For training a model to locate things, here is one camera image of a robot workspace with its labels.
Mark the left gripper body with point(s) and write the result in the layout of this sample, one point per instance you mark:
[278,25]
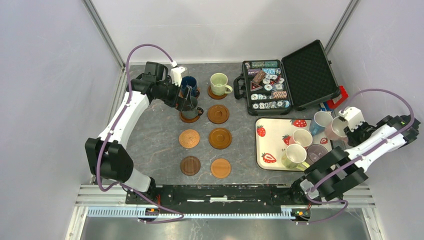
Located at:
[172,90]

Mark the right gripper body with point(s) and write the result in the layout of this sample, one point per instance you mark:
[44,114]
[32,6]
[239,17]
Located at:
[360,134]

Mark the wooden coaster one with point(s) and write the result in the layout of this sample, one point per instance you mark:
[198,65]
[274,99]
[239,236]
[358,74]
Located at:
[194,92]

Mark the grey green mug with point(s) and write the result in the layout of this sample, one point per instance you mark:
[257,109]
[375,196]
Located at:
[192,110]

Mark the wooden coaster five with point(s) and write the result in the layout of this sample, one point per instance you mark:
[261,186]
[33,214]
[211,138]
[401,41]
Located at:
[190,116]

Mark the dark blue mug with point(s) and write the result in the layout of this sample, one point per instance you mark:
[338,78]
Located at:
[188,81]

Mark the wooden coaster two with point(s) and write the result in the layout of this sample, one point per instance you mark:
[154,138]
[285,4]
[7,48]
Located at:
[214,96]

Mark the wooden coaster three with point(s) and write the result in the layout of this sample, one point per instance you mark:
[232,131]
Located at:
[218,114]

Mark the light cork coaster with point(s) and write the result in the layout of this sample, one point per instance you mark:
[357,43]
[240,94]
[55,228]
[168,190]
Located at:
[189,138]

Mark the light green mug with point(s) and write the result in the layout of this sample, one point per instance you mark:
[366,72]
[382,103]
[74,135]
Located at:
[219,84]

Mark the light blue mug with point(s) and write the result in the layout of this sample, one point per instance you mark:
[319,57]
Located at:
[320,121]

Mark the wooden coaster four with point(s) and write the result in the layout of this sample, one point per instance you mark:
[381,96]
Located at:
[220,138]

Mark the mauve mug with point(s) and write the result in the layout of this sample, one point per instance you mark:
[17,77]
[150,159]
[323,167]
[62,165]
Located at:
[315,152]

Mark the dark walnut coaster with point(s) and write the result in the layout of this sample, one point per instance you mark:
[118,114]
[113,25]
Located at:
[190,165]

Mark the peach pink mug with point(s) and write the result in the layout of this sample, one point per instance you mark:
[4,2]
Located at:
[301,137]

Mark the yellow green mug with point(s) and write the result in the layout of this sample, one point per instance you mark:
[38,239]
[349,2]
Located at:
[294,158]

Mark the orange coaster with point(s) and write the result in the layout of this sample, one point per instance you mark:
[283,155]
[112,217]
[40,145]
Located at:
[220,168]

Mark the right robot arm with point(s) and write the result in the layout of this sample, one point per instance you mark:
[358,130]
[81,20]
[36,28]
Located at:
[340,170]

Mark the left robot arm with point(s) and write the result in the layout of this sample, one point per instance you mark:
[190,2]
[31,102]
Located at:
[106,154]

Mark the red plastic block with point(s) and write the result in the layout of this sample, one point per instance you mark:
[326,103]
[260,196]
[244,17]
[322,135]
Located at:
[335,102]

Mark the black poker chip case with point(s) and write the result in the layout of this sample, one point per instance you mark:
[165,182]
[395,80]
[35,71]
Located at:
[301,79]

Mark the white serving tray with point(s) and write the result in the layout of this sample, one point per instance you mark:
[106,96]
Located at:
[272,136]

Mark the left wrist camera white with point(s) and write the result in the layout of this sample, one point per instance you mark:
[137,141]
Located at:
[176,74]

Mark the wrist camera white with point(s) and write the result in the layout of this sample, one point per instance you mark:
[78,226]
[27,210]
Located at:
[176,74]
[353,116]

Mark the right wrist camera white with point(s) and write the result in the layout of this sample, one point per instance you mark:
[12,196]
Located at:
[353,116]

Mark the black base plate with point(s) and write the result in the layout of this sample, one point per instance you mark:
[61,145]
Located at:
[228,199]

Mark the aluminium frame rail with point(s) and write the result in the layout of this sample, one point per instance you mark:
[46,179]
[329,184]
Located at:
[116,202]

